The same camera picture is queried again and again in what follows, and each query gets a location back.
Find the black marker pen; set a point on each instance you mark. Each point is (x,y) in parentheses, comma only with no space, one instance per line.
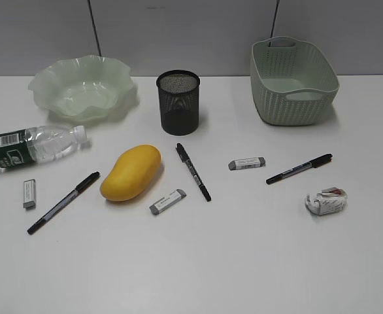
(315,163)
(87,182)
(186,159)

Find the yellow mango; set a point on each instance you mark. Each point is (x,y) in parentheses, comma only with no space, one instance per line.
(133,171)

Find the waste paper ball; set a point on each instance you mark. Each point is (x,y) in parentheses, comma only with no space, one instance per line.
(328,201)

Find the clear water bottle green label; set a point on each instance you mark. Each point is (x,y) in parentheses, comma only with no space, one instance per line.
(39,145)

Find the grey white eraser middle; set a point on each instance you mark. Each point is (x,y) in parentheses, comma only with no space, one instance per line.
(167,201)

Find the grey white eraser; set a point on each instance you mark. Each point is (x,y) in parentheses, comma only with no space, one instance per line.
(246,163)
(167,201)
(29,194)

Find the grey white eraser right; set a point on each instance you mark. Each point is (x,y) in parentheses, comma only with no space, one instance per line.
(246,163)

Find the black mesh pen holder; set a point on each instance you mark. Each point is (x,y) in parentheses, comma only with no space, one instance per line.
(178,92)

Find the pale green wavy glass plate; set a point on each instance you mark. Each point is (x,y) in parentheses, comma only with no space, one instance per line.
(82,89)

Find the pale green plastic basket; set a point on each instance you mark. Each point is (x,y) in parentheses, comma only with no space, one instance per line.
(292,82)

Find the grey white eraser left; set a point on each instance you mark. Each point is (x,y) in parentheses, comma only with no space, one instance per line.
(29,194)

